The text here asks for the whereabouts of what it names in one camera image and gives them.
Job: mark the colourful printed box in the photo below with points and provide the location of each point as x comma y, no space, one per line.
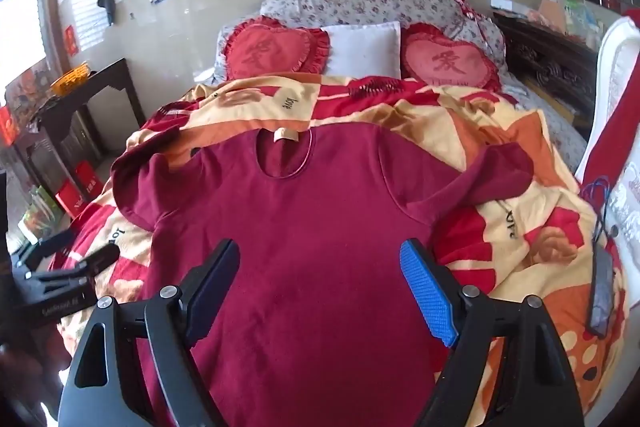
40,217

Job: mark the red heart frilled pillow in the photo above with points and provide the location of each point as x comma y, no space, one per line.
447,62
272,49

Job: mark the red paper sign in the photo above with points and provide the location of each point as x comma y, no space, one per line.
6,125

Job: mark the dark wooden side table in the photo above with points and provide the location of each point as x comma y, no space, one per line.
107,79

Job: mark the dark carved wooden cabinet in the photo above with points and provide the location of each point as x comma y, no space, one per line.
545,57

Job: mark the orange basket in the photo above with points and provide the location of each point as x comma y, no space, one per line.
70,79

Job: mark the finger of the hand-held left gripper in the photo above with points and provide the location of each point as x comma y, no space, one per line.
47,248
90,259

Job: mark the maroon knit shirt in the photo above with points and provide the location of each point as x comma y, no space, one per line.
320,207

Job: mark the red orange printed blanket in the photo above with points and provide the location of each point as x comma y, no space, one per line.
525,232

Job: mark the red patterned frilled cushion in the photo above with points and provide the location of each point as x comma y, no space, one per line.
464,4

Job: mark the red box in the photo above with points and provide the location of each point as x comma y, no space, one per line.
90,179
71,202

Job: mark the white pillow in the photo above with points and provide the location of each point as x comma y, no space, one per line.
362,49

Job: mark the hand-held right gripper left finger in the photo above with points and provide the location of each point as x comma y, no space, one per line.
215,283

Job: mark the white bed frame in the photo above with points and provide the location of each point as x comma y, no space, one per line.
617,57

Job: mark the red wall sticker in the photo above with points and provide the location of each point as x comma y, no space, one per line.
72,40

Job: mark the window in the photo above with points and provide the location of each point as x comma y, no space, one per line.
22,17

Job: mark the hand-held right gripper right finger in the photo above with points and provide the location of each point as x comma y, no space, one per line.
428,293

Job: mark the red cloth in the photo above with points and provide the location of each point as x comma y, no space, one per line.
617,147

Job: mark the dark phone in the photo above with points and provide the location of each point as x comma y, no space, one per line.
600,292

